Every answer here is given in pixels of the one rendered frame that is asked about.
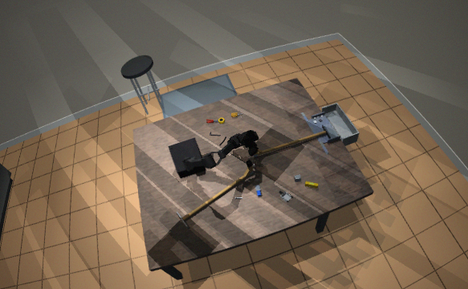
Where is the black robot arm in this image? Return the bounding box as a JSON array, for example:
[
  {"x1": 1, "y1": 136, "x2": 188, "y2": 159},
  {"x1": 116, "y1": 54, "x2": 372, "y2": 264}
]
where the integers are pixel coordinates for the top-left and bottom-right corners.
[{"x1": 182, "y1": 130, "x2": 259, "y2": 172}]

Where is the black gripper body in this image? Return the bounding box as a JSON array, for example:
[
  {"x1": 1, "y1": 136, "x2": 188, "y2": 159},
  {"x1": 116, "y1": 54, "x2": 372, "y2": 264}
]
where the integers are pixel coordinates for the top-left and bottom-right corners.
[{"x1": 244, "y1": 140, "x2": 258, "y2": 156}]

